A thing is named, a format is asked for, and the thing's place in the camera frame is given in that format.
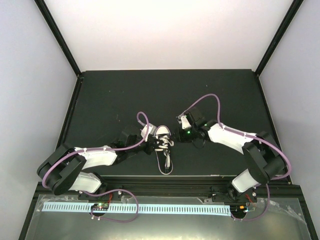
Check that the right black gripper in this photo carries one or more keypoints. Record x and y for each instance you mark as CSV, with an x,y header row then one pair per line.
x,y
182,139

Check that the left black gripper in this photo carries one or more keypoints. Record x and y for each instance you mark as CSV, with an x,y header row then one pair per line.
x,y
151,145

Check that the black white sneaker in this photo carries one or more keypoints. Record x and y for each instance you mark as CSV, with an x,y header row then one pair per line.
x,y
163,130

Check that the white shoelace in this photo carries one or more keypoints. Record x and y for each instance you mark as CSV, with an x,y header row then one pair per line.
x,y
164,146

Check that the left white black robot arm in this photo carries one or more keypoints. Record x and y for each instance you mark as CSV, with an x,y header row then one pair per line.
x,y
63,170

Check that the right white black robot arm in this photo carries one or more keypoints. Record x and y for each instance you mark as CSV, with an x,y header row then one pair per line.
x,y
261,153

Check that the black table mat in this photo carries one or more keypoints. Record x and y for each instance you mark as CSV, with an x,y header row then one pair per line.
x,y
108,101

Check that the left small circuit board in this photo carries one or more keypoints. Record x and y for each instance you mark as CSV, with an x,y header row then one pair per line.
x,y
100,207

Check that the small circuit board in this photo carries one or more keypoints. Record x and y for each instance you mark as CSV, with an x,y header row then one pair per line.
x,y
100,207
245,208

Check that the right small circuit board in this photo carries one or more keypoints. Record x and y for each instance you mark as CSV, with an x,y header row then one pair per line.
x,y
245,208

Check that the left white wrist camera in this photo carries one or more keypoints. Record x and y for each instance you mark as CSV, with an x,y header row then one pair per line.
x,y
148,129

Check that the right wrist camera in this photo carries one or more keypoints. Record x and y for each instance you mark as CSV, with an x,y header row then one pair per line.
x,y
191,118

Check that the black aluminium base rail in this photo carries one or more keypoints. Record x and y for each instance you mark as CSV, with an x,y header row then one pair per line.
x,y
214,188

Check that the light blue slotted cable duct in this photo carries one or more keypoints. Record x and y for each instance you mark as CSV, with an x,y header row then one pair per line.
x,y
130,208

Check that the left black frame post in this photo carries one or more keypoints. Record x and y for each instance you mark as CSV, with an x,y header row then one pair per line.
x,y
50,21

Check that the black frame post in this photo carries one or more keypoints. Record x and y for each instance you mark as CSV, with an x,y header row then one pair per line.
x,y
280,32
50,21

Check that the right black frame post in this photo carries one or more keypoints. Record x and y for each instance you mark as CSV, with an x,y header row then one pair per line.
x,y
280,32

